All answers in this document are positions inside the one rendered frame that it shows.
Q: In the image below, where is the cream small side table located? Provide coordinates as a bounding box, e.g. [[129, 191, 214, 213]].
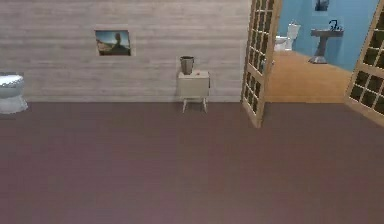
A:
[[176, 70, 211, 114]]

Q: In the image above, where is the grey metal bucket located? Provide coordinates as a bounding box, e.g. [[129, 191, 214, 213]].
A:
[[179, 55, 195, 76]]

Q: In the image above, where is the wooden glazed room door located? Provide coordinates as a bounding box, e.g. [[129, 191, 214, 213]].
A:
[[240, 0, 284, 129], [344, 0, 384, 128]]

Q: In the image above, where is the framed landscape picture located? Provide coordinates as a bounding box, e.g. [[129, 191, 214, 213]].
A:
[[94, 29, 132, 57]]

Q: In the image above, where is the white toilet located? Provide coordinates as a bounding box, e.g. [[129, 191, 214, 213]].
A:
[[274, 22, 302, 52]]

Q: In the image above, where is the black sink tap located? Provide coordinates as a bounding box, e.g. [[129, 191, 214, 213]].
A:
[[328, 19, 342, 32]]

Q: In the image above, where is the white round seat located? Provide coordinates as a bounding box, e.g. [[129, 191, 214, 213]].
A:
[[0, 72, 29, 115]]

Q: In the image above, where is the grey pedestal sink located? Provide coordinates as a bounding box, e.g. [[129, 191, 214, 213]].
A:
[[308, 28, 345, 65]]

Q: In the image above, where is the dark framed wall picture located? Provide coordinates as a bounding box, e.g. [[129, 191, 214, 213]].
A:
[[314, 0, 330, 12]]

